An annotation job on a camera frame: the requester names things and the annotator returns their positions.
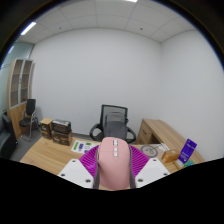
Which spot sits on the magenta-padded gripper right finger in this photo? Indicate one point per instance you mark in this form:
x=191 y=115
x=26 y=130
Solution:
x=151 y=170

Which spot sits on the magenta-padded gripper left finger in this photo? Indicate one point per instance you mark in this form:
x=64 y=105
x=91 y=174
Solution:
x=75 y=171

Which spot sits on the pink computer mouse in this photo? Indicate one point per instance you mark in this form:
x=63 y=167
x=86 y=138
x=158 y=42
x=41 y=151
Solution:
x=113 y=170

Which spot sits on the wide brown coffee box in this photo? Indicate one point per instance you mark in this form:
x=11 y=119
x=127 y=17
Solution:
x=61 y=138

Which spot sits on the wooden side desk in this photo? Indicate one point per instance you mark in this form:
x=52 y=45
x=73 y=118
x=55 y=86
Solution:
x=160 y=131

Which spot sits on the purple plastic pouch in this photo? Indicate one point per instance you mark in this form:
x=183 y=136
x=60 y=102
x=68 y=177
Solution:
x=187 y=151

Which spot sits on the black cardboard box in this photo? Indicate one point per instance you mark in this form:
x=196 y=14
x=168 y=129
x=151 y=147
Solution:
x=61 y=126

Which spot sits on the tall brown coffee box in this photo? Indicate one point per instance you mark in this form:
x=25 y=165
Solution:
x=46 y=128

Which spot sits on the grey backpack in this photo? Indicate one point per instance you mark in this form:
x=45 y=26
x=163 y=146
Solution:
x=115 y=125

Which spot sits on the black mesh office chair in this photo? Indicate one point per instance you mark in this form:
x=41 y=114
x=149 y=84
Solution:
x=115 y=108

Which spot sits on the black leather armchair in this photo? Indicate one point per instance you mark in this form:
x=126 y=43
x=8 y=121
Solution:
x=6 y=140

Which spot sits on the black visitor chair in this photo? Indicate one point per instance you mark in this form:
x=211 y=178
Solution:
x=30 y=108

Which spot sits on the wooden shelf cabinet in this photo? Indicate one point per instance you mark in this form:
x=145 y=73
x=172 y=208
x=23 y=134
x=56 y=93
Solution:
x=13 y=116

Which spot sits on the long ceiling light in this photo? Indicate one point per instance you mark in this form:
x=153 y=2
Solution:
x=28 y=28
x=131 y=1

